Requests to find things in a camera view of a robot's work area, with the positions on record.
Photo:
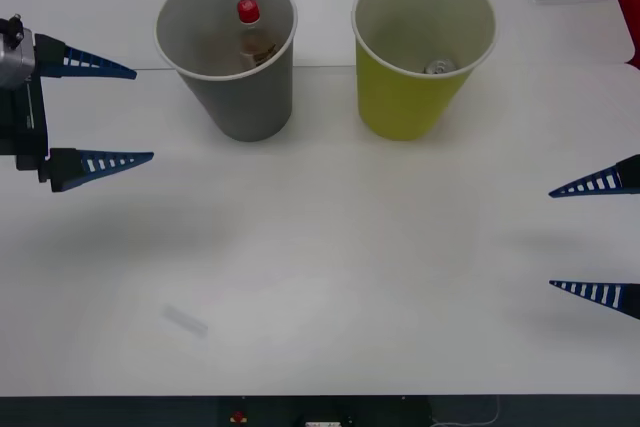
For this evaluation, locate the red object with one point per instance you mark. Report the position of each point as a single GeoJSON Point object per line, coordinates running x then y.
{"type": "Point", "coordinates": [631, 17]}

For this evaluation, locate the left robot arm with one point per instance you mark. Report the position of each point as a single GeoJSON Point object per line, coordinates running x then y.
{"type": "Point", "coordinates": [15, 54]}

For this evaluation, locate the yellow-green plastic waste bin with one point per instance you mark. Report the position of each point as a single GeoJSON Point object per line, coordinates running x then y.
{"type": "Point", "coordinates": [400, 107]}

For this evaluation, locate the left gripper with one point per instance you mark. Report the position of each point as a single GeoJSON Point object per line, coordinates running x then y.
{"type": "Point", "coordinates": [22, 122]}

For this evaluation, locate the dark robot base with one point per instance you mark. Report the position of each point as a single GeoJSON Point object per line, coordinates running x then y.
{"type": "Point", "coordinates": [125, 412]}

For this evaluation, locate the clear bottle with red cap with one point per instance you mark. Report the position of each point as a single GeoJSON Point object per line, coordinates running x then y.
{"type": "Point", "coordinates": [252, 42]}

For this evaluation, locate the grey plastic waste bin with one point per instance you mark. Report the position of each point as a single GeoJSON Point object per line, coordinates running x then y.
{"type": "Point", "coordinates": [240, 107]}

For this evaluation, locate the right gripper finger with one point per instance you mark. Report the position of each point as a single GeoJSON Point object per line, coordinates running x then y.
{"type": "Point", "coordinates": [612, 296]}
{"type": "Point", "coordinates": [615, 181]}

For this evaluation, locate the silver drink can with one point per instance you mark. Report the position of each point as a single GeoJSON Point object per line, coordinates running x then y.
{"type": "Point", "coordinates": [441, 67]}

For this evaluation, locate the red button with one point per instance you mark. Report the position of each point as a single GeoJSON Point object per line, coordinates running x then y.
{"type": "Point", "coordinates": [238, 417]}

